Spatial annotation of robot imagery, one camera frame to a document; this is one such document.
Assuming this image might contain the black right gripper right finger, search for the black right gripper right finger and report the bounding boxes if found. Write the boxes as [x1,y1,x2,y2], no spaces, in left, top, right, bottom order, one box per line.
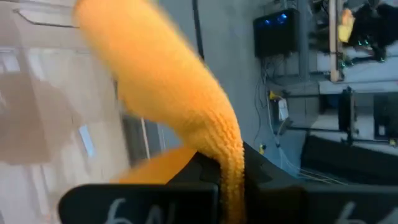
[243,142,398,224]

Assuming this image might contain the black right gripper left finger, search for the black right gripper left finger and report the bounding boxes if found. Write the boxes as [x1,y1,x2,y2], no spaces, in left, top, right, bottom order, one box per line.
[57,151,223,224]

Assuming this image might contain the orange microfiber towel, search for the orange microfiber towel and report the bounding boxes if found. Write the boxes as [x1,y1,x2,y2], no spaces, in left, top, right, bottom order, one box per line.
[73,0,247,224]

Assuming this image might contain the white power adapter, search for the white power adapter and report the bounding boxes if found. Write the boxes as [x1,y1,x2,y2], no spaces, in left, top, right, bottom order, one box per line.
[277,98,290,121]

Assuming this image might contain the black control box blue lights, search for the black control box blue lights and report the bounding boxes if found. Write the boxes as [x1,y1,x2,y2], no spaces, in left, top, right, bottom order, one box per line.
[253,8,301,58]

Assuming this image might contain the yellow cloth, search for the yellow cloth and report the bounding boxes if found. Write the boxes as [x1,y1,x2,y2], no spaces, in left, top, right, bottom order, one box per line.
[338,8,356,44]

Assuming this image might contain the wooden post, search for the wooden post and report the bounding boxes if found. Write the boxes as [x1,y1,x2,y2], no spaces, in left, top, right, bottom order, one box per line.
[328,0,340,82]

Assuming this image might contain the black cable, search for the black cable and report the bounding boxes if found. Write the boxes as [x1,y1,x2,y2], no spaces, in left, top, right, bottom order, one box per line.
[192,0,205,60]

